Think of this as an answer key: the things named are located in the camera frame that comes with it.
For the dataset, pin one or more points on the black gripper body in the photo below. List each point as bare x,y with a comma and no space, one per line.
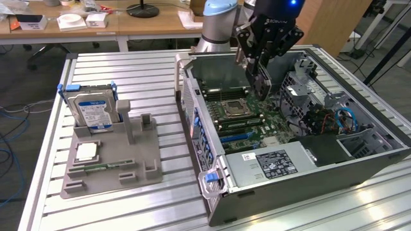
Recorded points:
276,12

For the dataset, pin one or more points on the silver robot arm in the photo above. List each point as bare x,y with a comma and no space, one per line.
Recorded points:
215,29

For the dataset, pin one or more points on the wooden cabinet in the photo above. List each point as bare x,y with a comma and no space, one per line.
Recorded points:
336,24

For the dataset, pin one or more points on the perforated metal disk bay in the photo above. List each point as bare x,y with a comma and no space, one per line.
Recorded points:
297,91

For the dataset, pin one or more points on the white paper booklet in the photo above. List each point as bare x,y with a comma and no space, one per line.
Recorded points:
187,21

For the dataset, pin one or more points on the brown cardboard box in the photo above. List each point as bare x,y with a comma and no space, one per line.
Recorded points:
196,7

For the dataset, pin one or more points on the metal CPU socket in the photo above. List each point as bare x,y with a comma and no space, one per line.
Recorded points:
235,108

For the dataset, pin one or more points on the black slanted stand leg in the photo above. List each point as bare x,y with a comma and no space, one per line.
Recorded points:
387,48

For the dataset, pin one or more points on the blue card retention clip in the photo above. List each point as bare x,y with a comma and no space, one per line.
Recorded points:
197,125
195,113
201,136

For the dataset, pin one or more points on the wooden desk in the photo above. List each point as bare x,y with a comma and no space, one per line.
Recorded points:
144,26

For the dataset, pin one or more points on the black round lamp base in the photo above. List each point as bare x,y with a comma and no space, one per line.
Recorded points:
143,11

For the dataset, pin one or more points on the blue expansion slot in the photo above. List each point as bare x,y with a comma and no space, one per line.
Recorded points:
233,137

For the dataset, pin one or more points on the silver chipset heatsink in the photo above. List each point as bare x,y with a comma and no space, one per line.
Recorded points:
272,141

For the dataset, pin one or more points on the red small packet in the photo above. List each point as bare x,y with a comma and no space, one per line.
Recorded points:
107,9

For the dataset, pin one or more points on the small white carton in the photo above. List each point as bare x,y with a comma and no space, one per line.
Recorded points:
96,20

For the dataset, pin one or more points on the grey power supply unit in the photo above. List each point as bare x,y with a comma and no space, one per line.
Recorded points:
244,173

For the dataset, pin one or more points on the white round dish box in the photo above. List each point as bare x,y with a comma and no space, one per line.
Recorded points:
71,22

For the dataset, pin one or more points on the blue case release latch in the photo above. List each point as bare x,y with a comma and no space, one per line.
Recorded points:
211,178

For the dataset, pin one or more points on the hard disk with blue rails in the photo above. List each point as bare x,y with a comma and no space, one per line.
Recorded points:
92,113

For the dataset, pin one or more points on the beige tape roll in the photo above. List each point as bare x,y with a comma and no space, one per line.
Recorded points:
67,2

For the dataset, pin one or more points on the grey open PC case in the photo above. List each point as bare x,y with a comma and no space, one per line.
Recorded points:
288,192

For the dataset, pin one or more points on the grey plastic parts rack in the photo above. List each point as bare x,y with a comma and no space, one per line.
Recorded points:
112,154

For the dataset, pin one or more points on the black office chair base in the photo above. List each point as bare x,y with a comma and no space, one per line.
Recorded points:
48,51

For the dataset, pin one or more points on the grey cup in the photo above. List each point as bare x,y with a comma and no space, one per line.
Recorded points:
51,2

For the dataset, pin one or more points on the silver CPU chip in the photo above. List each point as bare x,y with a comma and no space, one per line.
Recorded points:
87,151

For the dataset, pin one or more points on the green loose RAM stick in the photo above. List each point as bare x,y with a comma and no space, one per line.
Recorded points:
105,166

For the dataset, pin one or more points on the white box with black lid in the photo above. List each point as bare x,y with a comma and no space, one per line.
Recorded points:
32,22

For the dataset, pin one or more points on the orange small packet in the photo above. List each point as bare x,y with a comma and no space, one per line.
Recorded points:
13,25

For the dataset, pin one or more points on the clear plastic bag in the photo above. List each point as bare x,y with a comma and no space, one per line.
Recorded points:
12,8

